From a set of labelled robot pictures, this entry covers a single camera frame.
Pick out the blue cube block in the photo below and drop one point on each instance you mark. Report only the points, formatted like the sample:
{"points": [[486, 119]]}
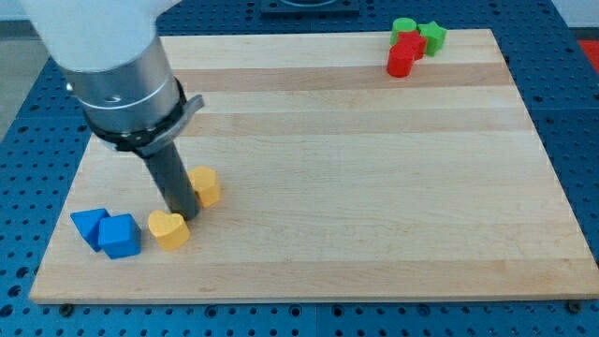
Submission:
{"points": [[119, 236]]}

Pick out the yellow heart block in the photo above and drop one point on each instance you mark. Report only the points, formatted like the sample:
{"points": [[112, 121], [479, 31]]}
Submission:
{"points": [[169, 229]]}

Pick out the red star block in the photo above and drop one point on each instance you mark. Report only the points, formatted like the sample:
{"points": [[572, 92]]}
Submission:
{"points": [[413, 40]]}

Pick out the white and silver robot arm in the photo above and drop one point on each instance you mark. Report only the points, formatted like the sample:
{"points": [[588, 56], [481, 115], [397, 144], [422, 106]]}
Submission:
{"points": [[116, 66]]}

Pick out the red cylinder block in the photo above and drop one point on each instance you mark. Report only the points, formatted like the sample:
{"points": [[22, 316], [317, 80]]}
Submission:
{"points": [[400, 60]]}

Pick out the blue triangle block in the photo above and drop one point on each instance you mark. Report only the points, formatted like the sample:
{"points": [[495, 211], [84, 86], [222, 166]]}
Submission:
{"points": [[87, 223]]}

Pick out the light wooden board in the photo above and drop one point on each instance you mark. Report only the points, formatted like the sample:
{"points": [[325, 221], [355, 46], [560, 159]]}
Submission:
{"points": [[339, 183]]}

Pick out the green cylinder block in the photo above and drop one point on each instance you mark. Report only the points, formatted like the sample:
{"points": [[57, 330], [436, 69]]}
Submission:
{"points": [[402, 25]]}

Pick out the yellow hexagon block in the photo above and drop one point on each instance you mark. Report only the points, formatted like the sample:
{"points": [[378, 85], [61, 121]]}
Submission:
{"points": [[206, 185]]}

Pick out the green star block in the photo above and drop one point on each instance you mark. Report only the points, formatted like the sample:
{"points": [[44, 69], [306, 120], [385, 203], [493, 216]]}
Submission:
{"points": [[435, 35]]}

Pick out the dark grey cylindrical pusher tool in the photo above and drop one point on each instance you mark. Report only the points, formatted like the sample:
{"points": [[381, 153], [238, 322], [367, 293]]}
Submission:
{"points": [[172, 181]]}

